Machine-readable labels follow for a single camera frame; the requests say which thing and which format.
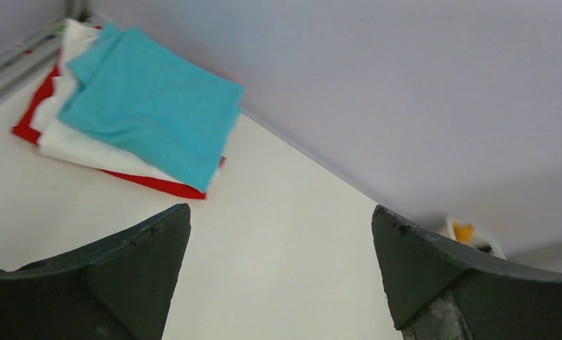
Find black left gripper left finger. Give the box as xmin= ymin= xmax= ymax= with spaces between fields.
xmin=0 ymin=204 xmax=191 ymax=339

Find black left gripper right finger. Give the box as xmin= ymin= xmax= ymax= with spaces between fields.
xmin=372 ymin=205 xmax=562 ymax=339

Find teal t shirt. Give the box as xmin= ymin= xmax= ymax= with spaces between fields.
xmin=58 ymin=23 xmax=243 ymax=192

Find white plastic basket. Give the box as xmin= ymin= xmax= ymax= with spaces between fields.
xmin=438 ymin=217 xmax=506 ymax=259

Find yellow t shirt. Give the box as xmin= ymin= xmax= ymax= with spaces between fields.
xmin=451 ymin=221 xmax=474 ymax=244

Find folded white t shirt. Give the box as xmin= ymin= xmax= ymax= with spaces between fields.
xmin=30 ymin=18 xmax=221 ymax=185

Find folded red t shirt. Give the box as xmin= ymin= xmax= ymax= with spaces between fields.
xmin=11 ymin=25 xmax=227 ymax=201

